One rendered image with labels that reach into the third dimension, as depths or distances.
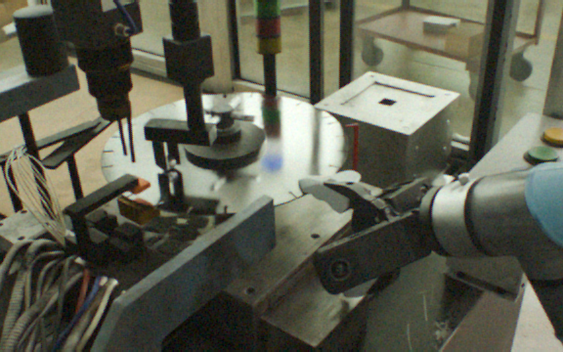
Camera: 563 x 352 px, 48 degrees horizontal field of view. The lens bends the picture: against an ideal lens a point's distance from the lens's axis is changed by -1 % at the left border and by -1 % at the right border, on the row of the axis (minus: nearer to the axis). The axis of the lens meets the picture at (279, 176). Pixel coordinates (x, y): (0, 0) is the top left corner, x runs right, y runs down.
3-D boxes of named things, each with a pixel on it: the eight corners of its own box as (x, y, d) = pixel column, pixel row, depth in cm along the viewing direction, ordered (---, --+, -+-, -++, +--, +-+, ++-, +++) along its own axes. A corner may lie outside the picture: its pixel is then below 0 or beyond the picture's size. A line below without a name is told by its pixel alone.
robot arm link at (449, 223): (481, 271, 57) (450, 187, 56) (442, 272, 61) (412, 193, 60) (526, 237, 61) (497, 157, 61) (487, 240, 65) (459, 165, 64)
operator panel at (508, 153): (513, 189, 111) (528, 110, 103) (578, 209, 105) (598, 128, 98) (442, 274, 93) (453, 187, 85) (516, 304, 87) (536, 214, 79)
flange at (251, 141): (188, 126, 91) (187, 110, 90) (266, 123, 91) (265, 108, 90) (179, 166, 82) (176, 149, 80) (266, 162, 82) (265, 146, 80)
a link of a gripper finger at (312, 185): (326, 168, 80) (383, 202, 74) (291, 186, 77) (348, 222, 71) (328, 147, 78) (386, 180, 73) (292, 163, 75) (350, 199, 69)
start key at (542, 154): (531, 154, 93) (534, 143, 92) (559, 162, 91) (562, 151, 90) (521, 166, 91) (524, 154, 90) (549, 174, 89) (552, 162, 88)
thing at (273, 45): (267, 44, 113) (266, 27, 112) (286, 49, 111) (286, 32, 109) (250, 52, 111) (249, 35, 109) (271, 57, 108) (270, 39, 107)
